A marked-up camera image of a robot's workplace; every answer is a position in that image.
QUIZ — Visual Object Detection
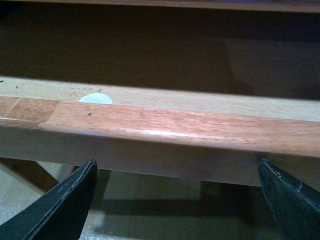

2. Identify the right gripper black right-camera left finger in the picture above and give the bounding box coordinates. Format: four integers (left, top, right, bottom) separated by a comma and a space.
0, 159, 98, 240

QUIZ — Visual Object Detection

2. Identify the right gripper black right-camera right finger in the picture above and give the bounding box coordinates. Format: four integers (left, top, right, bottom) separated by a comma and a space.
258, 159, 320, 240

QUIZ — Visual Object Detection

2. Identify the wooden keyboard tray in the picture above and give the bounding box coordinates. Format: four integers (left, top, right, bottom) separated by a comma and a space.
0, 76, 320, 188

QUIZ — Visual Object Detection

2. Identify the wooden desk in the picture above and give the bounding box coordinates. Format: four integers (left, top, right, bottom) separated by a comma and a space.
0, 1, 320, 103

